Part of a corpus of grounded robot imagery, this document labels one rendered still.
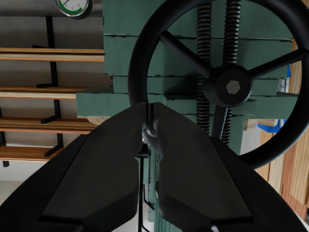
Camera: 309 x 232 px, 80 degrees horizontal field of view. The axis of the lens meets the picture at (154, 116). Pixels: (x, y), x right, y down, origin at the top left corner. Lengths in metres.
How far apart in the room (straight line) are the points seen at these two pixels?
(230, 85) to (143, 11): 0.28
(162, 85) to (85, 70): 2.71
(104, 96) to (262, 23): 0.40
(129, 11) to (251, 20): 0.27
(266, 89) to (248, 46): 0.11
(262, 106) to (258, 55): 0.12
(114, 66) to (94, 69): 2.62
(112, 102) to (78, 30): 2.78
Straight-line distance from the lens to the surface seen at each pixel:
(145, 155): 0.80
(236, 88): 0.28
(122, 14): 0.47
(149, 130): 0.22
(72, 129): 2.80
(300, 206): 2.42
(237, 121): 0.41
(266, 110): 0.54
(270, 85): 0.54
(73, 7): 0.43
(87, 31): 3.16
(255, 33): 0.52
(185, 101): 0.37
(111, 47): 0.46
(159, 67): 0.45
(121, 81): 0.46
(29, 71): 3.56
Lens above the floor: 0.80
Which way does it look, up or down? 12 degrees up
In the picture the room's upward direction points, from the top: 179 degrees counter-clockwise
